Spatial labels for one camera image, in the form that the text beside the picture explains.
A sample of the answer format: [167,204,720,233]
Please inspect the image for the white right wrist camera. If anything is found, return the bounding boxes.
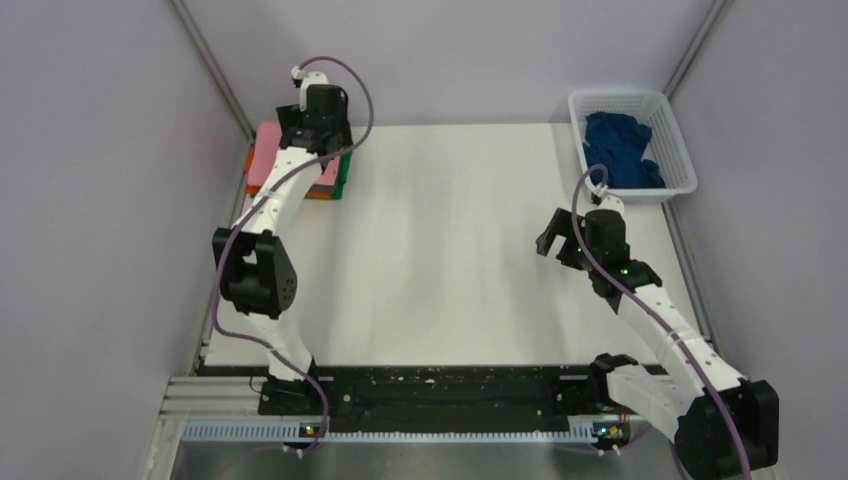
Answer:
[591,190,625,216]

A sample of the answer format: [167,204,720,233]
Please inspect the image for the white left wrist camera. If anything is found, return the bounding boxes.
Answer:
[291,66,329,111]

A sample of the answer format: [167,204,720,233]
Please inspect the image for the white plastic basket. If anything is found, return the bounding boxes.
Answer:
[568,87,698,203]

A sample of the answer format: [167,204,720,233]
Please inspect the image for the pink t shirt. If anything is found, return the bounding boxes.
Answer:
[245,120,345,198]

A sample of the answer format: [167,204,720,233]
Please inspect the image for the orange folded t shirt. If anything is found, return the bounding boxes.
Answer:
[245,144,341,200]

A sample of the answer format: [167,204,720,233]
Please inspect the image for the white cable duct strip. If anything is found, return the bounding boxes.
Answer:
[181,419,624,444]

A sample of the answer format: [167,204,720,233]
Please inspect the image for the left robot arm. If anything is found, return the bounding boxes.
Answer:
[212,80,352,414]

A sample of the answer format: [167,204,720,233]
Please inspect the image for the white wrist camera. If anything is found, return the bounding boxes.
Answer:
[291,66,329,111]
[591,190,625,216]

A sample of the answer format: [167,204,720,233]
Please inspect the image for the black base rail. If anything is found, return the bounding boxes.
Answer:
[258,365,637,434]

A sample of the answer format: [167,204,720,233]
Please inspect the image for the blue t shirt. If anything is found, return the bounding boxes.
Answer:
[583,112,666,189]

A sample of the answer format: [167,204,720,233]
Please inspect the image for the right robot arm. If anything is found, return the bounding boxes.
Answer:
[535,207,780,479]

